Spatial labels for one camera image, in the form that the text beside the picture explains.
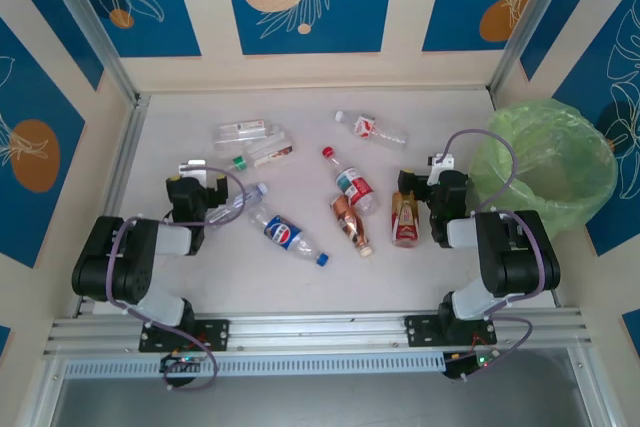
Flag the clear bottle pale blue cap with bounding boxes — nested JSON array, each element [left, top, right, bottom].
[[203, 182, 270, 229]]

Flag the yellow red tea bottle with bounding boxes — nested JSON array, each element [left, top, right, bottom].
[[390, 190, 422, 249]]

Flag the clear bottle red cap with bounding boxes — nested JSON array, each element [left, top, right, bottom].
[[321, 146, 381, 216]]

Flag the clear bottle red white label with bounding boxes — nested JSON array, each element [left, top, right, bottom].
[[213, 118, 282, 152]]

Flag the clear bottle green cap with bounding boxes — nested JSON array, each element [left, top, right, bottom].
[[231, 132, 295, 172]]

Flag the clear bottle white cap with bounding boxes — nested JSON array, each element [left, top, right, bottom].
[[334, 110, 410, 149]]

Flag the copper label plastic bottle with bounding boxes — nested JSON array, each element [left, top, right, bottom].
[[328, 194, 375, 259]]

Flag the blue cap cola bottle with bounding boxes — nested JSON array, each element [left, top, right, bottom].
[[247, 203, 330, 268]]

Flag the green-lined trash bin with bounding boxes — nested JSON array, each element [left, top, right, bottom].
[[469, 99, 620, 239]]

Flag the small controller board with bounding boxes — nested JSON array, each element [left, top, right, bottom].
[[159, 352, 207, 374], [443, 349, 501, 382]]

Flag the grey metal sheet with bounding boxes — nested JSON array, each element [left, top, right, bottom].
[[29, 346, 609, 427]]

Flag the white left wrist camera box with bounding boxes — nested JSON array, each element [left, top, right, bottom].
[[178, 159, 209, 182]]

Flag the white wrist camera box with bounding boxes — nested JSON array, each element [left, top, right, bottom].
[[178, 159, 209, 182], [427, 150, 457, 186]]

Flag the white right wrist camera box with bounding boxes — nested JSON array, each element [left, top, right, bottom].
[[427, 150, 457, 186]]

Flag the aluminium side rail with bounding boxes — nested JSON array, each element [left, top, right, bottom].
[[74, 94, 150, 319]]

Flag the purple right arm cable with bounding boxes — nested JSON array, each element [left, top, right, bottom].
[[442, 129, 547, 386]]

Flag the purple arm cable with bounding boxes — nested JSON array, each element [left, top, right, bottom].
[[107, 166, 247, 392], [442, 129, 547, 386]]

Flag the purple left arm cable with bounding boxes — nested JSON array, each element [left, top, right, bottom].
[[107, 166, 247, 392]]

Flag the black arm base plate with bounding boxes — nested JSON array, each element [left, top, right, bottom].
[[403, 314, 499, 349], [138, 318, 232, 354]]

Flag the long aluminium mounting rail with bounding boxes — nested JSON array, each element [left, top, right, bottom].
[[42, 307, 595, 357]]

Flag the aluminium frame post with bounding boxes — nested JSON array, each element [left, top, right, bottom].
[[487, 0, 581, 94], [37, 0, 139, 104]]

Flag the grey slotted cable duct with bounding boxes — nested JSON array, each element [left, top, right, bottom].
[[63, 351, 447, 379]]

